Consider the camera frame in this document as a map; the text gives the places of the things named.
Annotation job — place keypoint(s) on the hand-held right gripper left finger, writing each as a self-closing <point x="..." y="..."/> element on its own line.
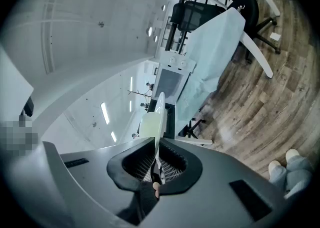
<point x="82" y="184"/>

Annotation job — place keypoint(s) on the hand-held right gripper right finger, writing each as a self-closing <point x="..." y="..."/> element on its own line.
<point x="220" y="197"/>

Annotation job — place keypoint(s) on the white plate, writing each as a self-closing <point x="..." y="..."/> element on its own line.
<point x="160" y="106"/>

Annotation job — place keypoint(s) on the white microwave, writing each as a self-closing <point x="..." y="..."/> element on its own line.
<point x="172" y="81"/>

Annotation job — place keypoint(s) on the white microwave oven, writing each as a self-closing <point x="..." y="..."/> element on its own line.
<point x="215" y="46"/>

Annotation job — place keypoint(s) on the person's right hand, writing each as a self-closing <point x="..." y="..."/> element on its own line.
<point x="156" y="189"/>

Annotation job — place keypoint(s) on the long ceiling light strip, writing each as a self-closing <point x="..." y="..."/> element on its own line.
<point x="113" y="136"/>
<point x="130" y="105"/>
<point x="105" y="113"/>
<point x="131" y="81"/>

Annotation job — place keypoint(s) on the person's left shoe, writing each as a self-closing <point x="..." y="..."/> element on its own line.
<point x="274" y="166"/>

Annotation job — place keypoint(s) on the person's shoe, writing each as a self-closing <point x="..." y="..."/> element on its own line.
<point x="274" y="166"/>
<point x="292" y="154"/>

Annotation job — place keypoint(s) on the person's right shoe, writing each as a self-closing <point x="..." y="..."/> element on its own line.
<point x="292" y="154"/>

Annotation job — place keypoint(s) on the white paper sheet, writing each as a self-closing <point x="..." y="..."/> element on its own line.
<point x="275" y="36"/>

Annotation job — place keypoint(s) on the black swivel office chair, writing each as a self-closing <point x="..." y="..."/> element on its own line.
<point x="250" y="9"/>

